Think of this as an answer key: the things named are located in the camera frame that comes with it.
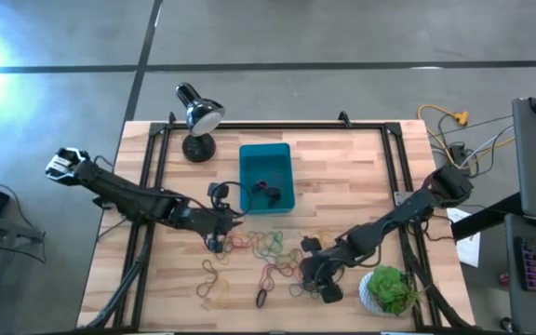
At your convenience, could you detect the dark grey side desk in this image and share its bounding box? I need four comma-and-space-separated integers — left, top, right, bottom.
503, 214, 536, 335

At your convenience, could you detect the black floor cable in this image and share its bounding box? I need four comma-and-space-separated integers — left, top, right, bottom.
435, 114, 514, 182

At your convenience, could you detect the white cable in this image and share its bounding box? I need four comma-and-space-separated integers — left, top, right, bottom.
456, 124, 515, 171

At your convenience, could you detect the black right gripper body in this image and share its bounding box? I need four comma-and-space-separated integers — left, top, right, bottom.
299, 248, 349, 288

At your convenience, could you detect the yellow cable with plug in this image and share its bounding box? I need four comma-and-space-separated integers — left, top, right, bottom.
417, 104, 516, 171

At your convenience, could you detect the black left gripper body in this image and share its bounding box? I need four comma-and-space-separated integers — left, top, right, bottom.
197, 204, 244, 236

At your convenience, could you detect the black desk lamp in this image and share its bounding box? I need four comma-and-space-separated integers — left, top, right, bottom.
175, 82, 226, 164

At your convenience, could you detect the dark grey stand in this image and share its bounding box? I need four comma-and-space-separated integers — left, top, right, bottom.
0, 208, 47, 246

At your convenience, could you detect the white paper sheet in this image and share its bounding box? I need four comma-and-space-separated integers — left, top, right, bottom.
445, 208, 482, 269

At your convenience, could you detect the thin brown rubber band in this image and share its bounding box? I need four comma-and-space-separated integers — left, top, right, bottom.
195, 259, 220, 299

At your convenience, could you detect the succulent in white patterned pot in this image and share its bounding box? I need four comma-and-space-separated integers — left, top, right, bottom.
358, 264, 422, 318

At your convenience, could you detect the yellow rubber band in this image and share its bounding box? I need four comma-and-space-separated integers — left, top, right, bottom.
301, 228, 334, 243

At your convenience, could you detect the teal plastic bin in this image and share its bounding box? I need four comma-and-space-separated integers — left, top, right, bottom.
238, 142, 296, 215

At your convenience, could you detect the black power adapter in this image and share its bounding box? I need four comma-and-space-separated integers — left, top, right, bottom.
449, 143, 472, 169

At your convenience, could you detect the black desk beam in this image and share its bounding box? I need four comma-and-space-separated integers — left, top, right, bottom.
450, 191, 525, 243

